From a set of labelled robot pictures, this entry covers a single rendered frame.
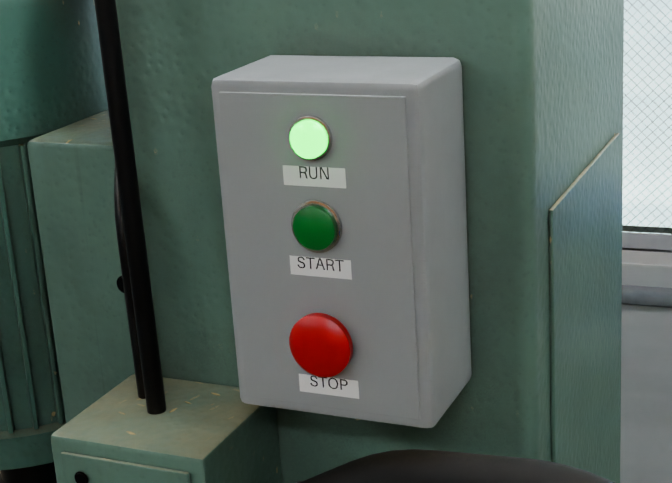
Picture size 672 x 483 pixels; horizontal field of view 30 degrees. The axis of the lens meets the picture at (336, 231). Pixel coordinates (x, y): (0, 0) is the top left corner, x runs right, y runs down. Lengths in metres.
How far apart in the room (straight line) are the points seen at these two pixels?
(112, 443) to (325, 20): 0.23
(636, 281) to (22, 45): 1.55
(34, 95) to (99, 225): 0.09
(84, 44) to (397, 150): 0.32
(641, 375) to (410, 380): 1.68
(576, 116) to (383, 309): 0.17
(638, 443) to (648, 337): 0.20
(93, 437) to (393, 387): 0.16
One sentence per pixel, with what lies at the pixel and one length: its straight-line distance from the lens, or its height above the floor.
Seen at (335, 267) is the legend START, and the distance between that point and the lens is 0.56.
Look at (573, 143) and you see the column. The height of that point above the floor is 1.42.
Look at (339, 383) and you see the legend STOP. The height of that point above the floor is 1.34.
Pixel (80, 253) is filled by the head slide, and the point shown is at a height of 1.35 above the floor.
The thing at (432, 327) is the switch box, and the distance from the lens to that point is 0.56.
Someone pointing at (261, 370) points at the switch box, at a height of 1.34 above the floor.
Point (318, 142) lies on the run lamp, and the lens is 0.54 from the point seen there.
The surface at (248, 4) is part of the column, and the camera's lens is 0.62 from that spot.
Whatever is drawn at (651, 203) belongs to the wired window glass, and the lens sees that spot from 2.20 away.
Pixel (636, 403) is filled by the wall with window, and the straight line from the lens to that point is 2.26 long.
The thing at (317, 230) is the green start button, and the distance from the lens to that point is 0.55.
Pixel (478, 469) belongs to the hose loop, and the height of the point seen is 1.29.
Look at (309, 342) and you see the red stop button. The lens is 0.56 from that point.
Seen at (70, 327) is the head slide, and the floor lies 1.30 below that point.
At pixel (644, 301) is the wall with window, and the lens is 2.17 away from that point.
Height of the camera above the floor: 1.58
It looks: 18 degrees down
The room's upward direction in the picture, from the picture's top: 4 degrees counter-clockwise
